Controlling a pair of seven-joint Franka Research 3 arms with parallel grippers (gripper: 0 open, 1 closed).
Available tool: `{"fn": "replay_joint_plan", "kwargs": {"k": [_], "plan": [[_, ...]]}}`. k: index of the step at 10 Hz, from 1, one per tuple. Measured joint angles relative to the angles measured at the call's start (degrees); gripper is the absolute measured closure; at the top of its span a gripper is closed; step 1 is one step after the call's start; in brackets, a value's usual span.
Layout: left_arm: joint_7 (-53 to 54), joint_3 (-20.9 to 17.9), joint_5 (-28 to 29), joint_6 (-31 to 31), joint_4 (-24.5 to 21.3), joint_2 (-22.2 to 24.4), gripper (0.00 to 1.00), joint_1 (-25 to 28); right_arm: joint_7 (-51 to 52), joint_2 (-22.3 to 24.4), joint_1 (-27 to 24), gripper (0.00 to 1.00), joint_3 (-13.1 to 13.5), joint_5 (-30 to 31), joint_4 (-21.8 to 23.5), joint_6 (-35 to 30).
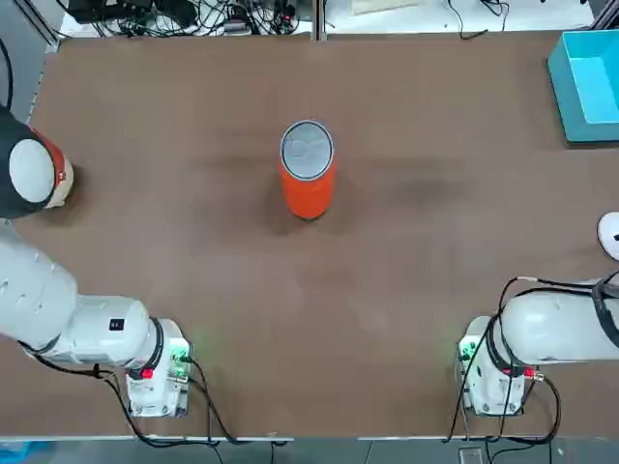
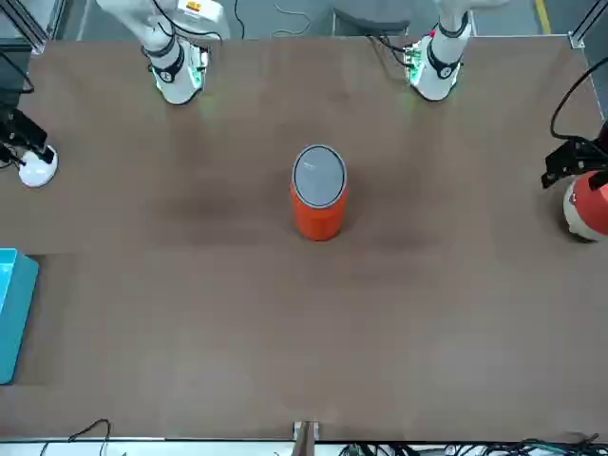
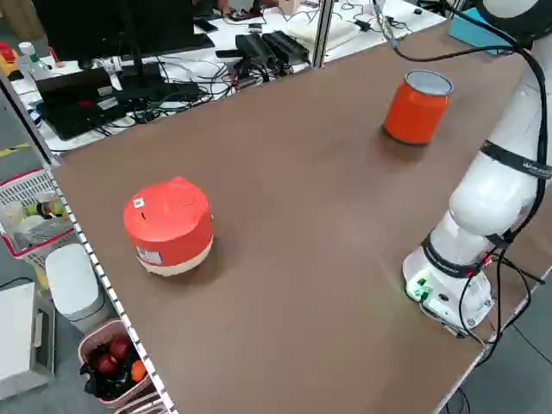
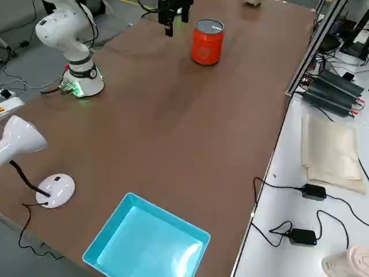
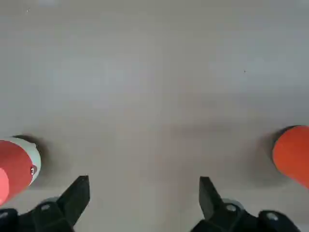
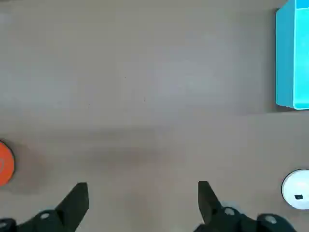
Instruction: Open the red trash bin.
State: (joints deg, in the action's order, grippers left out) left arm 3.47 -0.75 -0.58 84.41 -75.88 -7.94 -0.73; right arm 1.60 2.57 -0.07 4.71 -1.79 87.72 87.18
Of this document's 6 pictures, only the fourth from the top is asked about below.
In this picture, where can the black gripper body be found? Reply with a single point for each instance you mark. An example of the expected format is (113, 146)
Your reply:
(167, 8)

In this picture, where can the red trash bin silver lid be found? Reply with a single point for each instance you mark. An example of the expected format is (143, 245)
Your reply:
(206, 49)

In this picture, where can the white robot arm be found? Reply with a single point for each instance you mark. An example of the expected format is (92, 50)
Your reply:
(57, 31)

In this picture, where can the black electronic device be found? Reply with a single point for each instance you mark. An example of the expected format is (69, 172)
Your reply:
(330, 43)

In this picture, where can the black finned power supply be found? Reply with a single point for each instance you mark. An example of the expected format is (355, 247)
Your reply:
(337, 83)
(325, 101)

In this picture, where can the black monitor stand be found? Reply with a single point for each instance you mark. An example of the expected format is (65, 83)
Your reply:
(356, 46)

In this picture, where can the small black box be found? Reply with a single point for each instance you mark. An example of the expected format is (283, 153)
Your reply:
(348, 76)

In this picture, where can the white power strip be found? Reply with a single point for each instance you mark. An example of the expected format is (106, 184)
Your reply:
(7, 93)

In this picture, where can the white device with sticker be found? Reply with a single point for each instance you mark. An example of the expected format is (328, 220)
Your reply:
(10, 105)

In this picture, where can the white desk lamp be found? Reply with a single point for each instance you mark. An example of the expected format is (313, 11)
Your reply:
(17, 138)

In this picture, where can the cream cloth bag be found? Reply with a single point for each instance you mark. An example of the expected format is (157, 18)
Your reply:
(328, 150)

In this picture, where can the teal plastic tray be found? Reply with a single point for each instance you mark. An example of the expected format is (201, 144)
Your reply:
(144, 239)

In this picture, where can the black power adapter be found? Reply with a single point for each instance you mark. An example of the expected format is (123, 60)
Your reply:
(302, 236)
(314, 191)

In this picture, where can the pink cream towel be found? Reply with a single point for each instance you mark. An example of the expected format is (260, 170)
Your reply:
(351, 262)

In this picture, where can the aluminium frame post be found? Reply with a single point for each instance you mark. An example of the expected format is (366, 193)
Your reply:
(312, 49)

